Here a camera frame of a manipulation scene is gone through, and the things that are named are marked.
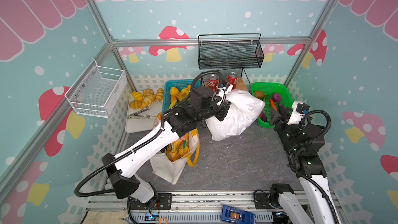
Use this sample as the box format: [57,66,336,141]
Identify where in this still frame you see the white plastic grocery bag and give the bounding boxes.
[206,89,265,141]

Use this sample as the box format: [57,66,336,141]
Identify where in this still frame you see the orange yellow snack bag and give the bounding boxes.
[165,133,190,162]

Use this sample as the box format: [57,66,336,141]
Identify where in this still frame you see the cream canvas tote bag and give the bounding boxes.
[149,129,200,185]

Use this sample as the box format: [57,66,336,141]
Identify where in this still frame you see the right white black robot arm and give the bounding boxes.
[269,103,342,224]

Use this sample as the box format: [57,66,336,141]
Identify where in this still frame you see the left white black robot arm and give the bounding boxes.
[74,71,233,208]

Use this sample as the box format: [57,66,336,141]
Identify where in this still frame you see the left red soda can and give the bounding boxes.
[207,74,219,93]

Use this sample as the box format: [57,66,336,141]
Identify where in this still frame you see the red soda can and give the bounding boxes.
[227,72,238,89]
[207,74,219,93]

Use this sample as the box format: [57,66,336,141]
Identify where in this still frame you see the orange carrot toy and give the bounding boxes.
[269,99,277,111]

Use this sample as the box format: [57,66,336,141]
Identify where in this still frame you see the right red soda can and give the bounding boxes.
[227,72,238,89]

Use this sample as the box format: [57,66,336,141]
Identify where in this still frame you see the purple onion toy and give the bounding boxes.
[272,93,282,103]

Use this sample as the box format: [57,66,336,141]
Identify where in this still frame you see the green plastic vegetable basket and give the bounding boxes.
[250,83,293,121]

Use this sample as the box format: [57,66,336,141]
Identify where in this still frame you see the brown potato toy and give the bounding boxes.
[254,91,265,99]

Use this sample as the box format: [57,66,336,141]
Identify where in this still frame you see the teal plastic fruit basket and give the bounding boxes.
[162,79,201,111]

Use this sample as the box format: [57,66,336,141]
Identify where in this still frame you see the metal tongs on tray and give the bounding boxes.
[127,101,162,119]

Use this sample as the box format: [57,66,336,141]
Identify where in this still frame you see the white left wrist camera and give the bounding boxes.
[217,80,233,101]

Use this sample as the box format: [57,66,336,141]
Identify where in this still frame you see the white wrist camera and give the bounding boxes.
[288,101,310,125]
[217,80,233,101]

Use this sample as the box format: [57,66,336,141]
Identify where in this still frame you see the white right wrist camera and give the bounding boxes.
[288,101,310,125]

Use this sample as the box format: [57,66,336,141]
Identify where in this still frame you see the black wire wooden shelf rack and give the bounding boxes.
[218,67,250,92]

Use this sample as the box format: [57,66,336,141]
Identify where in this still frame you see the black wire wall basket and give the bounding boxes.
[198,33,265,70]

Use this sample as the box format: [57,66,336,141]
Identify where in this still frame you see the blue device on rail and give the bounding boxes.
[221,205,256,224]

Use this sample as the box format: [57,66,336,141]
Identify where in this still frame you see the white wire wall basket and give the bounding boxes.
[65,60,127,118]

